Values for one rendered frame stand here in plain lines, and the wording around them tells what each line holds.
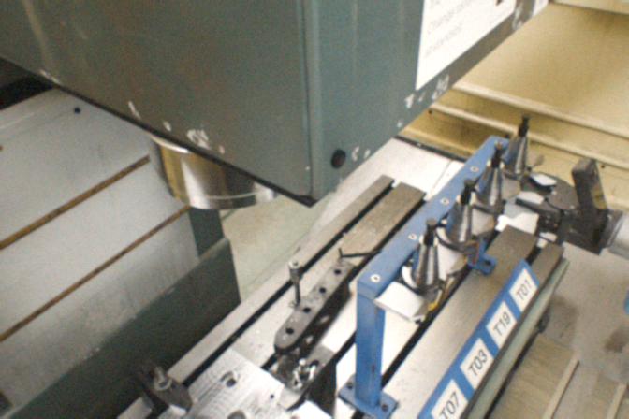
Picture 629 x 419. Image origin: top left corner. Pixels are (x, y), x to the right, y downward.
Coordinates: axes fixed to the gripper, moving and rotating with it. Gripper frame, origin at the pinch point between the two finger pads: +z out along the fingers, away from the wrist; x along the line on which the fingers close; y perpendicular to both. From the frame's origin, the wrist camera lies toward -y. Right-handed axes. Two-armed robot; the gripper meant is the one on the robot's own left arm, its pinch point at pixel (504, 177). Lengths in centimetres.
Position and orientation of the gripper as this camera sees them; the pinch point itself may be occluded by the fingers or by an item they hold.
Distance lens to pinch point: 110.0
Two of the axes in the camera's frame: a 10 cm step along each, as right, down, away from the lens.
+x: 6.0, -5.3, 5.9
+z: -8.0, -4.0, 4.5
